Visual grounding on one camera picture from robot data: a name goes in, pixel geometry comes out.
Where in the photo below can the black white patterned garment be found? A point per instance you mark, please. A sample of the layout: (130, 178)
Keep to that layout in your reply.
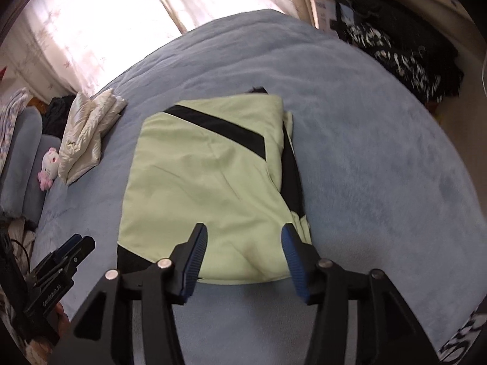
(427, 69)

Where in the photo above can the folded cream puffer jacket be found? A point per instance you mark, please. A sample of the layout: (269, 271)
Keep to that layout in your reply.
(89, 120)

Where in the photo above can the wooden wall shelf unit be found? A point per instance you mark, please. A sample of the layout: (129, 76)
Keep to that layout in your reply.
(456, 24)

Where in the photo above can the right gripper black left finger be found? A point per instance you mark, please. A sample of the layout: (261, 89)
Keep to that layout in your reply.
(102, 332)

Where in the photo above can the blue fleece bed blanket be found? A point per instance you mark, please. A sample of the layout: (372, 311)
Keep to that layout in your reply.
(384, 187)

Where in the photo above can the person's left hand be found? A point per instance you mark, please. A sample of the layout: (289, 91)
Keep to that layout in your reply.
(59, 323)

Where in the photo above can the green and black hooded jacket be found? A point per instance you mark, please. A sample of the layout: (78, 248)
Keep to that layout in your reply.
(228, 163)

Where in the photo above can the floral purple folded quilt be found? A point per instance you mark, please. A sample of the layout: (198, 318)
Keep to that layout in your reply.
(9, 115)

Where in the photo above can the black clothing heap by window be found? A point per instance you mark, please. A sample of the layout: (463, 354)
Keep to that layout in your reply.
(55, 118)

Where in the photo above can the beige crumpled cloth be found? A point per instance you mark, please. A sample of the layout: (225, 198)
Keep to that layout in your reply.
(23, 238)

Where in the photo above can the white cardboard box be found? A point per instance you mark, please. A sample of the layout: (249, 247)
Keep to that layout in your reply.
(331, 14)

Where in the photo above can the pink white cat plush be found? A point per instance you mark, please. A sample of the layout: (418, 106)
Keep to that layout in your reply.
(49, 169)

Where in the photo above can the white floral curtains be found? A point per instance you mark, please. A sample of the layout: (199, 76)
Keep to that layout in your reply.
(57, 47)

